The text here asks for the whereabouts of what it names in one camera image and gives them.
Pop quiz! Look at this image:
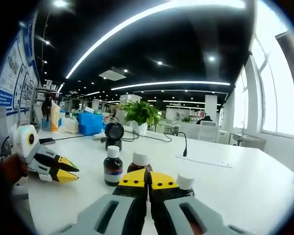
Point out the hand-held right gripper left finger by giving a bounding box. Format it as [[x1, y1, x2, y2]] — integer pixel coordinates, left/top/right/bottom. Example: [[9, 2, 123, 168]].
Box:
[[49, 168, 148, 235]]

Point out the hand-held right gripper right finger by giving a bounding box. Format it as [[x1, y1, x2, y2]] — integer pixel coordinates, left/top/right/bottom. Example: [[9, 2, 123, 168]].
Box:
[[148, 170, 255, 235]]

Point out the small dark medicine bottle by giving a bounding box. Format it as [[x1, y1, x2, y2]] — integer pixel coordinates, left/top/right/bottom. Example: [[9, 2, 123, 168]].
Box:
[[176, 172, 196, 198], [103, 145, 123, 187]]

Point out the tall red medicine bottle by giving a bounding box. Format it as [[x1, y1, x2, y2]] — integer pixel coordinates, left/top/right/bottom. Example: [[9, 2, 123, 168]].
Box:
[[126, 152, 154, 175]]

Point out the white plastic bag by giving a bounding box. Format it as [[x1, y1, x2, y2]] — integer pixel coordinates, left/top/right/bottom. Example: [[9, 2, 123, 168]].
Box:
[[60, 117, 79, 134]]

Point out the tall beige paper box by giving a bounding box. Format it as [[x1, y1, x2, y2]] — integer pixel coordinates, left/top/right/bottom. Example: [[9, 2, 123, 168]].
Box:
[[49, 100, 61, 132]]

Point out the metal storage shelf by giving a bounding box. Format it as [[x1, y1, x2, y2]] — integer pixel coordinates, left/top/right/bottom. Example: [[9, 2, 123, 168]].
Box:
[[33, 79, 59, 123]]

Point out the white power strip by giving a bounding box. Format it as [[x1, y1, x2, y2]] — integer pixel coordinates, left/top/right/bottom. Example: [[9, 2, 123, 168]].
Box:
[[175, 154, 233, 169]]

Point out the white table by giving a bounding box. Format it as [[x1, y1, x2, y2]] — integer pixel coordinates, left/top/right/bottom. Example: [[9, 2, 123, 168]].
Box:
[[26, 128, 294, 235]]

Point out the black barcode scanner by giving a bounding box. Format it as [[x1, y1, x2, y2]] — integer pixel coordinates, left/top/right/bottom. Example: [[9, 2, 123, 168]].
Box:
[[104, 122, 125, 151]]

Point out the white office chair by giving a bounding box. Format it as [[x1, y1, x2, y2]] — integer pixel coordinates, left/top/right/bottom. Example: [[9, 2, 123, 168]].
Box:
[[200, 120, 220, 142]]

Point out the green potted plant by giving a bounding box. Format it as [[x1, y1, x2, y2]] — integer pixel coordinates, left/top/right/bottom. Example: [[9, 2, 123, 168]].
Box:
[[117, 100, 162, 136]]

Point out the steel sink with faucet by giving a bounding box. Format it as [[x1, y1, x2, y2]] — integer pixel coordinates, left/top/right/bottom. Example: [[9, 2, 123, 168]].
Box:
[[231, 121, 267, 151]]

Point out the ceiling air vent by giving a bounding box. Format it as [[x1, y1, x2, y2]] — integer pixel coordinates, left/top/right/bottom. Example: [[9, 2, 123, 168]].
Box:
[[98, 70, 127, 81]]

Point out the ceiling light strip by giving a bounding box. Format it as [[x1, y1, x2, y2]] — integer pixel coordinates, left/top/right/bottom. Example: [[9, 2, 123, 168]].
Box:
[[110, 80, 231, 91]]

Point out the long curved ceiling light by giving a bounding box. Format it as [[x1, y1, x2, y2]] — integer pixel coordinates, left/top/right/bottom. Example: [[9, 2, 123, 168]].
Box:
[[65, 0, 245, 79]]

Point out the thin black cable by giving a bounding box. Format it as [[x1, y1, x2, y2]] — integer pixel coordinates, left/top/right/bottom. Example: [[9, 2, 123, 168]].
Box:
[[54, 135, 95, 142]]

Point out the black cable with plug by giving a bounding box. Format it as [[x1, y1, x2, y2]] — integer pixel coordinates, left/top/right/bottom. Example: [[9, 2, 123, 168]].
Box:
[[122, 129, 189, 158]]

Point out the blue white wall poster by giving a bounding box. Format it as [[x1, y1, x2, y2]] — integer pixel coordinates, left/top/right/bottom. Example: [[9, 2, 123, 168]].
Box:
[[0, 12, 41, 116]]

